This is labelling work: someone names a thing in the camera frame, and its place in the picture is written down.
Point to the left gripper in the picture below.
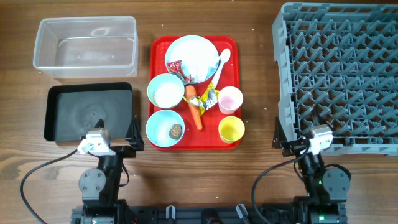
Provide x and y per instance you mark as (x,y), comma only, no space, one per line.
(135,140)

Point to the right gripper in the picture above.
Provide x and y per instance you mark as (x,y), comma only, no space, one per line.
(280,141)

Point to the light blue bowl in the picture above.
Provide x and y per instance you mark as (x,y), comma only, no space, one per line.
(160,124)

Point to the brown round cookie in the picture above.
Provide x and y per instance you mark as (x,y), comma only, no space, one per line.
(175,131)

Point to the green bowl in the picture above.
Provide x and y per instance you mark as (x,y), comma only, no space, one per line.
(161,79)

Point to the yellow plastic cup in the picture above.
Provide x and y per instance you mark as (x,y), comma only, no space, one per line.
(231,129)

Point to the pink plastic cup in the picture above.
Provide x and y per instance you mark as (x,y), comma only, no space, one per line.
(230,99)

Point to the orange carrot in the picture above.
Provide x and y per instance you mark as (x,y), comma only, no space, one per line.
(194,107)

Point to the red snack wrapper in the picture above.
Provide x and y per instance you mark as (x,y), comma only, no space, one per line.
(175,68)

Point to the yellow foil wrapper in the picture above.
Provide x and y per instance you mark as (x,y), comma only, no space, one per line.
(204,102)

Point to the white rice pile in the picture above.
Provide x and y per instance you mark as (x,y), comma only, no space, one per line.
(168,95)

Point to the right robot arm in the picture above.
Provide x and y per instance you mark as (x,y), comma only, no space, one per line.
(326,185)

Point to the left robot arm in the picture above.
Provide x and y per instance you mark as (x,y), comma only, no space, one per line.
(100,186)

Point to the black waste tray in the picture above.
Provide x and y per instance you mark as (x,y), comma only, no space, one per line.
(72,110)

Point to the grey dishwasher rack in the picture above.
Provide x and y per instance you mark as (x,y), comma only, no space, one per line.
(340,60)

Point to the clear plastic waste bin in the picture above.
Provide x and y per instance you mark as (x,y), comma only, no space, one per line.
(87,47)

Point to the large light blue plate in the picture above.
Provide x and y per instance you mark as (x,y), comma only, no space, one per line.
(192,47)

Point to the red serving tray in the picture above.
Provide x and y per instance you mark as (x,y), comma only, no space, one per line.
(208,138)

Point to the white plastic spoon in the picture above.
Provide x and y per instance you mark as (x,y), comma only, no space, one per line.
(224,57)

